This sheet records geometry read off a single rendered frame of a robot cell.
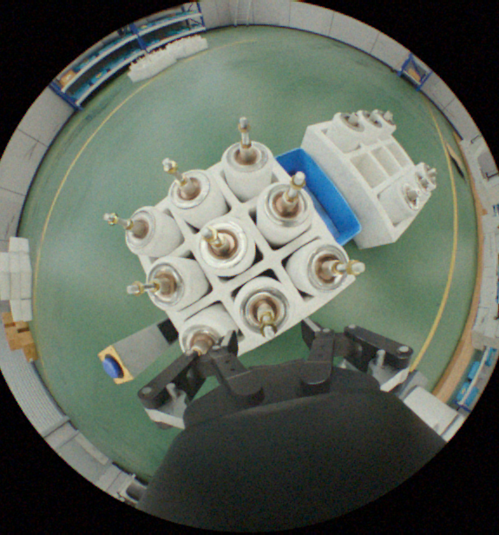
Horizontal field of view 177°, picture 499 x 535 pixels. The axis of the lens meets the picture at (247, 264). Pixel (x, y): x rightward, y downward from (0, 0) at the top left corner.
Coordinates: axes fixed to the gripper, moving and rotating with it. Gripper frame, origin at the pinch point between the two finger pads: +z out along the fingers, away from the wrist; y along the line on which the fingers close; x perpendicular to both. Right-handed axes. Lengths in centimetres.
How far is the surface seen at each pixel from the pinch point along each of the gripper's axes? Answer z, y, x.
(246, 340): 17.7, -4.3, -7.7
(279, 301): 10.3, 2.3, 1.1
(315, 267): 10.4, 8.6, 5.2
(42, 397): 4, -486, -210
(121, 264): 36, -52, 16
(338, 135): 14.3, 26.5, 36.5
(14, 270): 7, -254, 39
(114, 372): 2.7, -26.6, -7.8
